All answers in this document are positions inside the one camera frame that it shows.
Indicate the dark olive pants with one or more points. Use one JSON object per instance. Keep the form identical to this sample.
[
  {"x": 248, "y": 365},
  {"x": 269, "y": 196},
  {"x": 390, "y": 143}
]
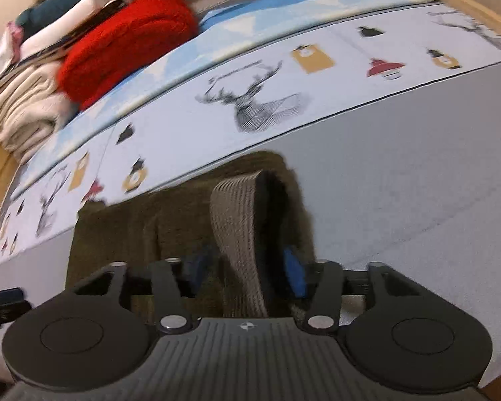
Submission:
[{"x": 171, "y": 225}]

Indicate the white and pink folded garment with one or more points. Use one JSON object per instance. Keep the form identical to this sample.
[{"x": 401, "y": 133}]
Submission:
[{"x": 46, "y": 37}]

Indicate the wooden bed frame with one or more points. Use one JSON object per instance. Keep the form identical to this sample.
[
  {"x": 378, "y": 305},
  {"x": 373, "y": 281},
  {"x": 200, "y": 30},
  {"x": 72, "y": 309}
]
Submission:
[{"x": 476, "y": 4}]

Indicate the beige folded knit garment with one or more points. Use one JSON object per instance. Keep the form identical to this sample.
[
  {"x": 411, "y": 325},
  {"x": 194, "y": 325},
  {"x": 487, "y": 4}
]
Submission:
[{"x": 25, "y": 108}]

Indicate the red knit sweater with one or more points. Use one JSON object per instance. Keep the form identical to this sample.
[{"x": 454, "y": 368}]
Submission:
[{"x": 129, "y": 41}]

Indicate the deer print bed sheet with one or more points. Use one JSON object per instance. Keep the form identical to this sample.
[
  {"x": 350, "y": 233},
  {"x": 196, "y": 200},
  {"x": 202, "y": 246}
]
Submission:
[{"x": 380, "y": 183}]

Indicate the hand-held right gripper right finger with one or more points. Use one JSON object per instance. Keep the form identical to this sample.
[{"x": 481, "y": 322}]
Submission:
[{"x": 294, "y": 270}]

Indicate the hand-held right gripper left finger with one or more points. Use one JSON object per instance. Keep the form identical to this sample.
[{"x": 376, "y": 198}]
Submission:
[{"x": 201, "y": 268}]

